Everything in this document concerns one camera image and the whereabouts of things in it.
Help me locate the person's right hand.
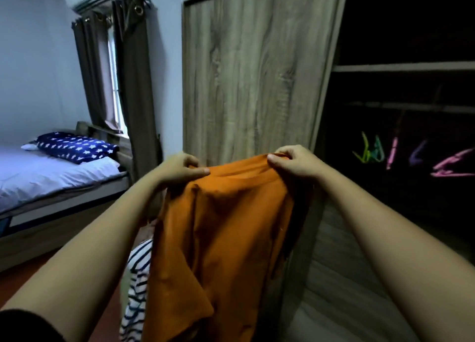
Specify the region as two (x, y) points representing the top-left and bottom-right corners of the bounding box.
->
(267, 145), (327, 183)

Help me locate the person's left hand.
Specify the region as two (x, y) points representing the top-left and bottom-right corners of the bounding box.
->
(157, 152), (210, 191)

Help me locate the lime green plastic hanger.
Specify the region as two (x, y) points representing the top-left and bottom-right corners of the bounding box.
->
(352, 131), (373, 164)

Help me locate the orange t-shirt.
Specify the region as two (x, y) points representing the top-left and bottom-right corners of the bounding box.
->
(142, 153), (311, 342)

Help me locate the teal green plastic hanger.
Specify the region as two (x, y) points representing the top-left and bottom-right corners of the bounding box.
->
(371, 134), (386, 163)

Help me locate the pink plastic hanger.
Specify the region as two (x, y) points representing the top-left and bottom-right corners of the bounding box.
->
(385, 109), (405, 171)
(430, 147), (475, 178)

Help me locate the wooden wardrobe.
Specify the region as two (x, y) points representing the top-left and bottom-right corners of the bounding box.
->
(182, 0), (475, 342)

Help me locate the white striped shirt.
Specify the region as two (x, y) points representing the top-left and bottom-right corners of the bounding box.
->
(119, 240), (153, 342)

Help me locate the purple plastic hanger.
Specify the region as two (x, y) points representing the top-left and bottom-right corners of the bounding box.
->
(408, 139), (428, 167)

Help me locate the person's right forearm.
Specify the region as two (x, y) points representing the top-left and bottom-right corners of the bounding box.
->
(317, 167), (475, 342)

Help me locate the person's left forearm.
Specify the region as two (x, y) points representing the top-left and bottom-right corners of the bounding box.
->
(0, 176), (170, 342)

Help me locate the person's black sleeve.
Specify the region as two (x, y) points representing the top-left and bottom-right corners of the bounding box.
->
(0, 308), (66, 342)

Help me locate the grey brown curtain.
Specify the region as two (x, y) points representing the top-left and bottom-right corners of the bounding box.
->
(71, 13), (120, 133)
(112, 0), (163, 179)

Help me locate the blue star print pillow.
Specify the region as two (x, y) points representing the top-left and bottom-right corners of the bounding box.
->
(35, 131), (120, 165)

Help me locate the window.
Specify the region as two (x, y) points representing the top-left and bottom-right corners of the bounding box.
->
(107, 30), (129, 137)

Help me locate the bed with white sheet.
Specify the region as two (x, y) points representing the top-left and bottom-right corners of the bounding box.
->
(0, 121), (134, 272)

